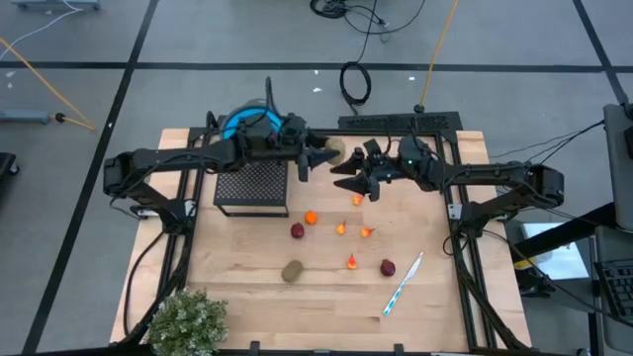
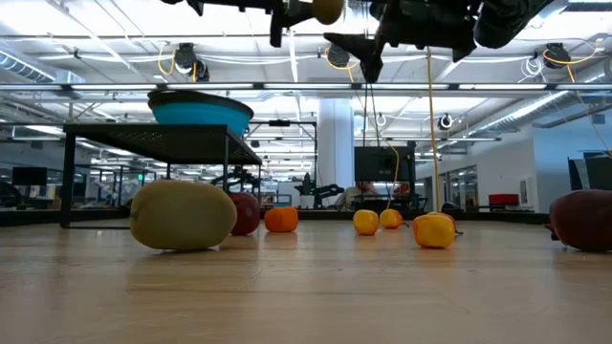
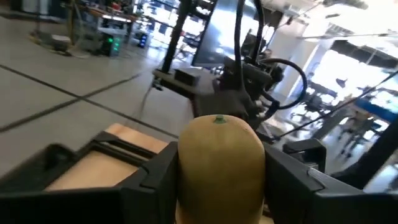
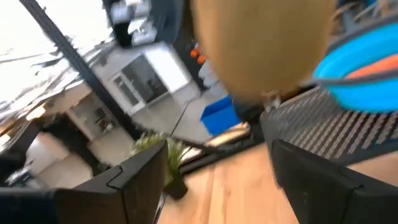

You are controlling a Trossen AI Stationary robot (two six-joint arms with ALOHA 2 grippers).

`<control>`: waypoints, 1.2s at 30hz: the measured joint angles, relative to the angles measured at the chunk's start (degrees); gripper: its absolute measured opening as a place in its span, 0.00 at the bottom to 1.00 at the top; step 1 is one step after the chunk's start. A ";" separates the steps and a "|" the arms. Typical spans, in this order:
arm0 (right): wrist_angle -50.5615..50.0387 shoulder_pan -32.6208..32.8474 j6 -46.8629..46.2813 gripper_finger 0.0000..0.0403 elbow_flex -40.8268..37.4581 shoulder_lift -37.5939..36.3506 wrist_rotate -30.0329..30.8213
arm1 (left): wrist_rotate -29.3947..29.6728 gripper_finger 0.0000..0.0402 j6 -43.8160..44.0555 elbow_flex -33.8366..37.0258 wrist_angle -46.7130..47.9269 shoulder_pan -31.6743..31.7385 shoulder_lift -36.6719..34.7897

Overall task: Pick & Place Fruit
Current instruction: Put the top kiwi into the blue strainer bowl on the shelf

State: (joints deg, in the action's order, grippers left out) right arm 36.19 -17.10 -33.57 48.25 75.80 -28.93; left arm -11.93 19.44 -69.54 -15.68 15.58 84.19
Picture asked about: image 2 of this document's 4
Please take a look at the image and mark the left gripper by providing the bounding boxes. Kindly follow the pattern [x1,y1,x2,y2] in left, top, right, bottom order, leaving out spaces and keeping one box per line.
[269,0,317,49]

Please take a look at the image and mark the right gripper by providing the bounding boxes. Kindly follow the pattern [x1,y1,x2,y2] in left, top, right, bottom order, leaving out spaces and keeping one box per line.
[323,0,479,83]

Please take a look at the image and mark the olive yellow round fruit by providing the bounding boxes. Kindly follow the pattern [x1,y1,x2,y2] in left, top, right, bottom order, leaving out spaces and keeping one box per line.
[312,0,346,27]

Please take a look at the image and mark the blue collapsible colander grey rim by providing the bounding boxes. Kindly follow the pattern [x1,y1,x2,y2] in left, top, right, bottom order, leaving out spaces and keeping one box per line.
[146,89,255,139]

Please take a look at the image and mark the small orange fruit with stem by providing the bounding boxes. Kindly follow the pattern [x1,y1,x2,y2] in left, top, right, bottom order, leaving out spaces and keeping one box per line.
[379,207,410,230]

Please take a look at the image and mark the orange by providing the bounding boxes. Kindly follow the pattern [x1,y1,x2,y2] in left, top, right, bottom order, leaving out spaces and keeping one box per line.
[263,205,300,234]

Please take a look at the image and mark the red apple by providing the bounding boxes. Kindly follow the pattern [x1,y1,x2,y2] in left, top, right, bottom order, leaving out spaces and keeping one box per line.
[228,191,262,237]

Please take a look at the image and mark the yellow red small fruit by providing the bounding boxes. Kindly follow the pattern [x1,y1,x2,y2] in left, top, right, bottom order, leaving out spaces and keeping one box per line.
[412,213,456,250]

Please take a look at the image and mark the large green yellow mango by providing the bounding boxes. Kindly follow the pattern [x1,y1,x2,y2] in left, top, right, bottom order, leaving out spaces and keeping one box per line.
[129,179,238,252]

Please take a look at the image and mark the large dark red fruit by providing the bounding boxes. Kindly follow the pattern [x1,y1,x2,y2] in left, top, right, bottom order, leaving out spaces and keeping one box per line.
[544,188,612,253]

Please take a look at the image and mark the white pillar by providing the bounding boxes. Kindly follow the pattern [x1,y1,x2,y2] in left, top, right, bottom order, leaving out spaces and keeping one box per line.
[317,98,356,211]

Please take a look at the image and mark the black monitor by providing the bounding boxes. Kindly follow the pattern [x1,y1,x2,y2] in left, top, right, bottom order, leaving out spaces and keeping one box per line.
[354,145,416,183]

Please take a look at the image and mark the person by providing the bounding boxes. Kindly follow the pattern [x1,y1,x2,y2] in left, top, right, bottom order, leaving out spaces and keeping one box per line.
[336,180,382,212]

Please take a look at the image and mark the small plant in white pot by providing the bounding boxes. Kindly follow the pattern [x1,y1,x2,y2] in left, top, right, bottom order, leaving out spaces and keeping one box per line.
[299,172,315,210]

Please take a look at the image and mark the black mesh metal rack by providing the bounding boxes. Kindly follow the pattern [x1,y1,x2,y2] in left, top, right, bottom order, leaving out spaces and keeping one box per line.
[59,122,263,231]

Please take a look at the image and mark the red box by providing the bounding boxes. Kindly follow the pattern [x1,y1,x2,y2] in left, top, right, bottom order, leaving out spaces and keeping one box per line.
[488,193,521,207]

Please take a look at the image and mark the dark screen panel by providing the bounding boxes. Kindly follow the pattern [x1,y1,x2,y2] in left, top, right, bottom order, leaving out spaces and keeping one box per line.
[567,155,612,192]

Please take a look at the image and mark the small dark background monitor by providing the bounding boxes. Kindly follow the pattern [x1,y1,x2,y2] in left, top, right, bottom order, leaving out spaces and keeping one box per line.
[11,166,49,187]

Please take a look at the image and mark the black hanging cables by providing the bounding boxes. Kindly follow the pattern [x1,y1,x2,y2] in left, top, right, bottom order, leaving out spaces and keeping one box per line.
[361,80,386,150]

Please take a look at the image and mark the long yellow cable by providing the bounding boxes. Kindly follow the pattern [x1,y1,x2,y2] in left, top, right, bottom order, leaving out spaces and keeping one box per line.
[424,45,444,213]

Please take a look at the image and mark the short yellow hanging cable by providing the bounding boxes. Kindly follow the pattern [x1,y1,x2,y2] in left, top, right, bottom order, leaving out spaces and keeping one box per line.
[384,142,401,212]

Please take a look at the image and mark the black aluminium table frame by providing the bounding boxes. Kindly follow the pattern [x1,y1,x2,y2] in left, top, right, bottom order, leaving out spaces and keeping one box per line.
[0,208,551,227]

